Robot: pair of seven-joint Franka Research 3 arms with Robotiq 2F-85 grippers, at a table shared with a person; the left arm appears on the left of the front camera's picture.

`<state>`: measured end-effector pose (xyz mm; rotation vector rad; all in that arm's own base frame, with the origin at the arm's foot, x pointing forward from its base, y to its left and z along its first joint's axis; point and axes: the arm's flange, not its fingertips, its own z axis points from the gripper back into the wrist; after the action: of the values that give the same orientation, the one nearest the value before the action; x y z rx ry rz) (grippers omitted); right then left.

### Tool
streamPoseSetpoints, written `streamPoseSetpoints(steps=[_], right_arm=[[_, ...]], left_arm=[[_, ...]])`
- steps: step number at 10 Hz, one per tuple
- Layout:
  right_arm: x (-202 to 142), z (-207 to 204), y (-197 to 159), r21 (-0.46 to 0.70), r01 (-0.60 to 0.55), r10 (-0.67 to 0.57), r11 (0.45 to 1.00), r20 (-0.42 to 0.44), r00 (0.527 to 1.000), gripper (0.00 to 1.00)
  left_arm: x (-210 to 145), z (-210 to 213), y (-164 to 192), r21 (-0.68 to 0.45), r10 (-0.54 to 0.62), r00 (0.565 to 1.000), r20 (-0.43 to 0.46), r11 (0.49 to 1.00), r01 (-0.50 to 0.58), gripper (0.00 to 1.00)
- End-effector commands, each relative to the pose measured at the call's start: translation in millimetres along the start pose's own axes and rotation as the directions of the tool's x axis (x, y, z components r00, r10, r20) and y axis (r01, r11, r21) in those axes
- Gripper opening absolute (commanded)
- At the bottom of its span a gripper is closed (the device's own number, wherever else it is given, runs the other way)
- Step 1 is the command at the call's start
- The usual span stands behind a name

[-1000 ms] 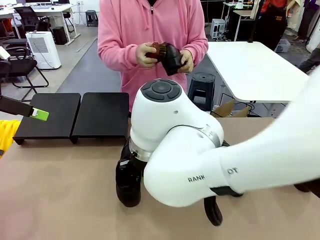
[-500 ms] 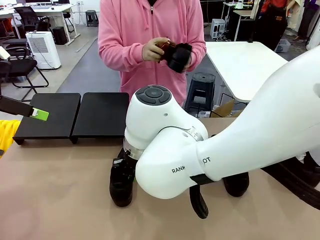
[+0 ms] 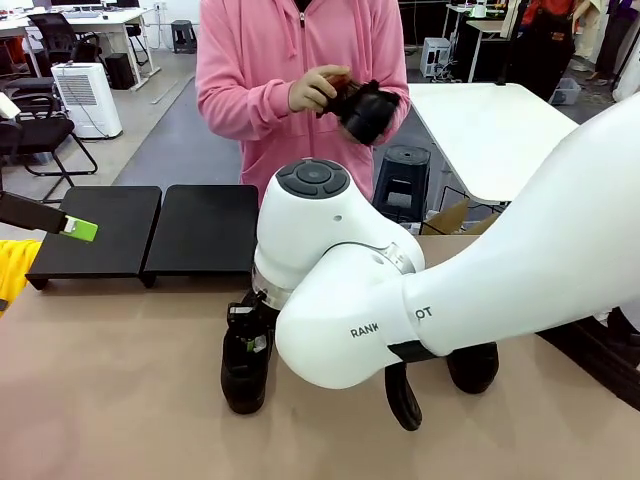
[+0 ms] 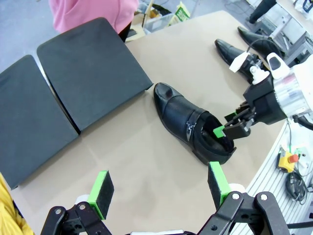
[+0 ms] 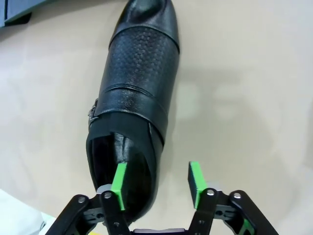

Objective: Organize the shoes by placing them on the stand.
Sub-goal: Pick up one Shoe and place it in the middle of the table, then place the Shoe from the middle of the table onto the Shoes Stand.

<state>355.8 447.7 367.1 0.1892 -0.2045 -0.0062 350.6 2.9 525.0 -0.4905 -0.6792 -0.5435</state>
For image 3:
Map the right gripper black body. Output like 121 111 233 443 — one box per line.
227 291 276 336

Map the person's left forearm pink sleeve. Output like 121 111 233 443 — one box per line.
377 74 411 147

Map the person's right forearm pink sleeve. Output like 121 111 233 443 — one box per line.
197 69 301 146

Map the black shoe stand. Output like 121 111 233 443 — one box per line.
143 184 260 289
24 186 164 292

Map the person's left hand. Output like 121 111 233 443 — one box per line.
341 121 392 148

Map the person's right hand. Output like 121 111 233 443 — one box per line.
288 64 352 114

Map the yellow fabric bag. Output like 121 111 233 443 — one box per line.
0 239 42 319

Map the white dehumidifier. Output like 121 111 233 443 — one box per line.
51 62 124 140

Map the black computer tower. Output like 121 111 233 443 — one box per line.
104 52 136 90

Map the black mesh office chair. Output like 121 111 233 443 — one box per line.
27 12 104 71

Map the black plastic stool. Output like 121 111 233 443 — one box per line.
372 144 432 224

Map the brown cardboard box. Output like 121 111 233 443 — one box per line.
424 198 502 236

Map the grey step stool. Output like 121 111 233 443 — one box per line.
171 19 197 54

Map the person in pink hoodie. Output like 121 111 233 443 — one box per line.
195 0 411 201

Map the white table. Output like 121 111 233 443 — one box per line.
407 82 584 207

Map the white computer case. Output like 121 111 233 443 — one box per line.
422 37 454 79

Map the black pole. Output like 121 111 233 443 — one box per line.
494 0 524 87

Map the grey storage bin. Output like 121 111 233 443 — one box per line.
548 77 583 106

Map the person in black apron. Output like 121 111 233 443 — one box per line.
517 0 577 101

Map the person in dark trousers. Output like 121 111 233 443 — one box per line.
593 0 637 84

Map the black wire rack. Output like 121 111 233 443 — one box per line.
418 184 474 236

